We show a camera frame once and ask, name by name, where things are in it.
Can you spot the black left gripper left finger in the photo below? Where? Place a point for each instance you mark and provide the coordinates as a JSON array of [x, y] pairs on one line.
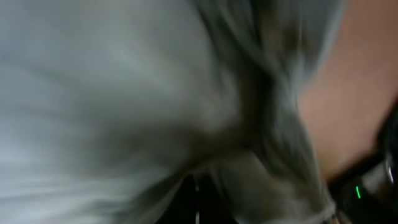
[[183, 207]]

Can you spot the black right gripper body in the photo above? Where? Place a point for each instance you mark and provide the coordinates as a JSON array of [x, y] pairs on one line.
[[367, 193]]

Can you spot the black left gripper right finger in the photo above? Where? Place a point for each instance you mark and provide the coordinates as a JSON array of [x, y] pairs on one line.
[[211, 208]]

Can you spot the light blue t-shirt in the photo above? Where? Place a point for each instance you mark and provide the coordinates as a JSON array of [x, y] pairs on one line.
[[107, 106]]

